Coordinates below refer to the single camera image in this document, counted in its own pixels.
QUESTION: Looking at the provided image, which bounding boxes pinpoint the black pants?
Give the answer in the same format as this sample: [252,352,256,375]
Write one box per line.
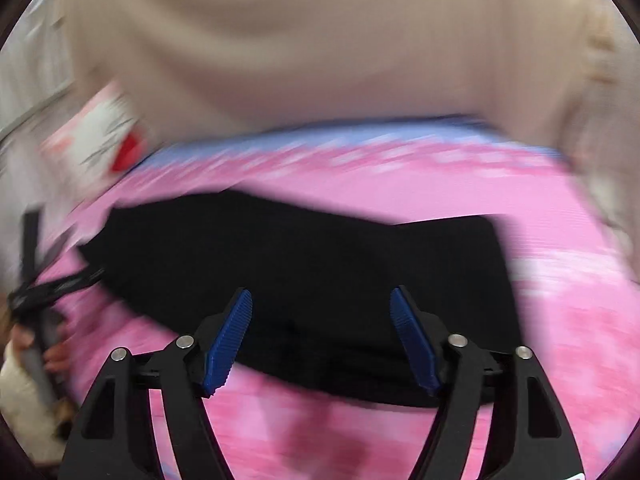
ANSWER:
[79,190,523,408]

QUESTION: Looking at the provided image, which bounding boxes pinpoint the person's left hand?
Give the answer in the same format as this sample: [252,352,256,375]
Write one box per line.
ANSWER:
[6,308,70,385]

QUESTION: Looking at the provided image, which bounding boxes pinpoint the pink rose bedsheet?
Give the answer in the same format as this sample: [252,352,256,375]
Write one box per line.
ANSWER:
[34,116,640,480]

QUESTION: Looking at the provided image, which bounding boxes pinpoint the white cat face pillow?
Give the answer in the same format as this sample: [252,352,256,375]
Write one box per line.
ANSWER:
[41,81,151,202]

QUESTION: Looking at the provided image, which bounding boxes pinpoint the beige padded headboard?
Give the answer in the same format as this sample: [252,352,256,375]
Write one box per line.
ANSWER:
[62,0,592,145]

